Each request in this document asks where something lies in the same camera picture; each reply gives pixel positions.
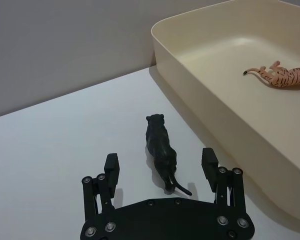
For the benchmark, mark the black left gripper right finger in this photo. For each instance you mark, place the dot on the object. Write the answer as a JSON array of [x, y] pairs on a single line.
[[215, 172]]

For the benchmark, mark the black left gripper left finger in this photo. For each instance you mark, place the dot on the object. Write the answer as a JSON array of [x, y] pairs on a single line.
[[110, 175]]

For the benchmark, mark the black panther toy figure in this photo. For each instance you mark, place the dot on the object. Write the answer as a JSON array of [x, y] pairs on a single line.
[[162, 152]]

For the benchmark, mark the cream plastic bin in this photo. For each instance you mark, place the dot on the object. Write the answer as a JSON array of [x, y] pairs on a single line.
[[230, 82]]

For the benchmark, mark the orange striped tiger toy figure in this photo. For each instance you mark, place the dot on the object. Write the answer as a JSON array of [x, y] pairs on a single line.
[[285, 75]]

